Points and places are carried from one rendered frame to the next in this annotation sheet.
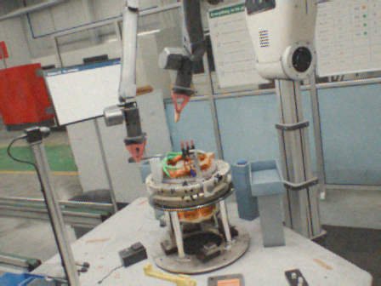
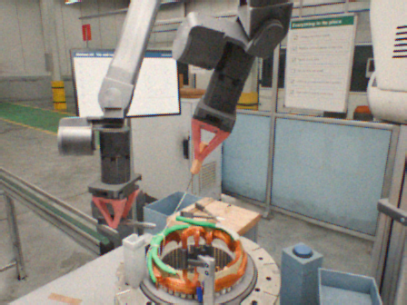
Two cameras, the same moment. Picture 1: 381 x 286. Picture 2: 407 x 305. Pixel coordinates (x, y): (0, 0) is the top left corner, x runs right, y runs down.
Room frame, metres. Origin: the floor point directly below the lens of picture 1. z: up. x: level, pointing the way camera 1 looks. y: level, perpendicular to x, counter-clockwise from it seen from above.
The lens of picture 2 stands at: (0.84, -0.06, 1.48)
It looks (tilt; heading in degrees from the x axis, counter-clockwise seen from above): 15 degrees down; 9
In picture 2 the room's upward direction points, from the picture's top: straight up
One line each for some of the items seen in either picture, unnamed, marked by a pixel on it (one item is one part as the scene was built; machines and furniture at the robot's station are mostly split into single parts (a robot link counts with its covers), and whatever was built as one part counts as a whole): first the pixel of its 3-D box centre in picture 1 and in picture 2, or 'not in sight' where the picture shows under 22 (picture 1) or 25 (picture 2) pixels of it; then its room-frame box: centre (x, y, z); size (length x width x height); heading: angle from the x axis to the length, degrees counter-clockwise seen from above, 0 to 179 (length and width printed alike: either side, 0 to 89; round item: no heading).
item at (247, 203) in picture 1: (246, 190); (298, 295); (1.56, -0.20, 0.91); 0.07 x 0.07 x 0.25; 39
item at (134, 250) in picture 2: (156, 170); (134, 260); (1.31, 0.14, 1.14); 0.03 x 0.03 x 0.09; 65
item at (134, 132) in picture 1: (133, 130); (115, 171); (1.40, 0.20, 1.28); 0.10 x 0.07 x 0.07; 172
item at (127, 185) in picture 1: (122, 151); (173, 151); (4.03, 0.75, 0.60); 1.02 x 0.55 x 1.20; 59
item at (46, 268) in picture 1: (61, 267); not in sight; (1.38, 0.60, 0.79); 0.24 x 0.12 x 0.02; 59
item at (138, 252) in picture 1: (133, 254); not in sight; (1.36, 0.30, 0.81); 0.10 x 0.06 x 0.06; 116
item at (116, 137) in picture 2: (130, 115); (111, 141); (1.39, 0.21, 1.34); 0.07 x 0.06 x 0.07; 111
